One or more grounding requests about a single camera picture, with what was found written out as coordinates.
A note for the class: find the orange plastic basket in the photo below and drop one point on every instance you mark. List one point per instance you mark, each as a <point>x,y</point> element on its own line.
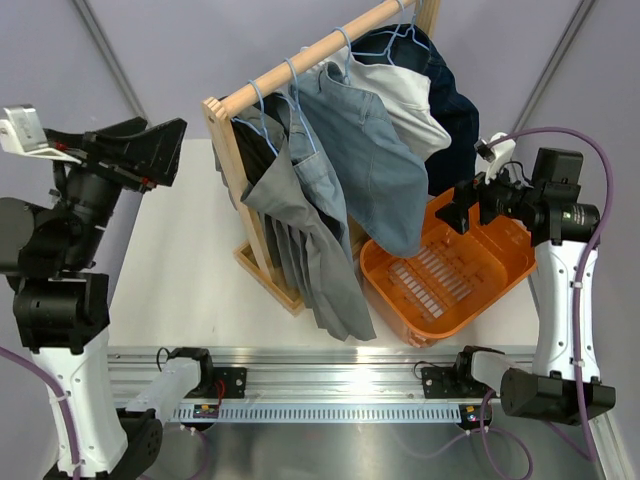
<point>451,281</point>

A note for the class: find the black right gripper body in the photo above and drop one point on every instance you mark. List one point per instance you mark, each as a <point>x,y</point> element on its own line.
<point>512,199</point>

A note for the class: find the white garment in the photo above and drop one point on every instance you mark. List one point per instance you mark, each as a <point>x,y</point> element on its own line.
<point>405,95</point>

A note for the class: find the dark navy jeans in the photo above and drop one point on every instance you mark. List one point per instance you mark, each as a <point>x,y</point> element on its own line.
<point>455,112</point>

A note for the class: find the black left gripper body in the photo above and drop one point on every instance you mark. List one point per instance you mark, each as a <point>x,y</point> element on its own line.
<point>92,156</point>

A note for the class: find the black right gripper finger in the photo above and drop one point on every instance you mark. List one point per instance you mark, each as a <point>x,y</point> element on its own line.
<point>486,211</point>
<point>456,213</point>

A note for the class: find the blue hanger of white garment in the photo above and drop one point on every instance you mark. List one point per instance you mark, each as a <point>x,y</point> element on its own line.
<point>346,55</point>

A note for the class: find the blue wire hanger with skirt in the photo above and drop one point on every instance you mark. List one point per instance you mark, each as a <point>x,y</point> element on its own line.
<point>263,132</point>

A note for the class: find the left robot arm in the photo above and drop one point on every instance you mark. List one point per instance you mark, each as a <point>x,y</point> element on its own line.
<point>60,303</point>

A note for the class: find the blue hanger of denim shirt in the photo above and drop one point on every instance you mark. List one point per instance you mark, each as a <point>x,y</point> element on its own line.
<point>294,91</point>

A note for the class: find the light blue denim shirt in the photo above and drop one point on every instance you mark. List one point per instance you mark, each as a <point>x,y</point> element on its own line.
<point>322,189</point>

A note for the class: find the light blue denim skirt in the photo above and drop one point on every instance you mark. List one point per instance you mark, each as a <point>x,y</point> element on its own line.
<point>385,185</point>

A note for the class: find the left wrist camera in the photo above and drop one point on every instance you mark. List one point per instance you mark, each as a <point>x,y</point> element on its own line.
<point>22,134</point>

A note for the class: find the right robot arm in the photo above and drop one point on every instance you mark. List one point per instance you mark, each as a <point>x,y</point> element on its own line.
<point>564,385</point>

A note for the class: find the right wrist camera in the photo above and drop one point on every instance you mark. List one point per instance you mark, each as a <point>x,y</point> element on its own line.
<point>497,152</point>

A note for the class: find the grey pleated skirt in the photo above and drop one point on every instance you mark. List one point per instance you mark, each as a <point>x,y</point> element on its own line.
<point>294,188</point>

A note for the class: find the blue hanger of jeans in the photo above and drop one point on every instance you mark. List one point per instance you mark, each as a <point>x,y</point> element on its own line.
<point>383,45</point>

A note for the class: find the wooden clothes rack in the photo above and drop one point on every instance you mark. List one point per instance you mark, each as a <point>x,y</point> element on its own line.
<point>243,157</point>

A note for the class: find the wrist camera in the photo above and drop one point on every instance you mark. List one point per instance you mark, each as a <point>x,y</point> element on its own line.
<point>497,152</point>
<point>22,134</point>

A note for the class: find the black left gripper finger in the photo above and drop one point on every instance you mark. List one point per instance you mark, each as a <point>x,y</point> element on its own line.
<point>155,153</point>
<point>121,135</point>

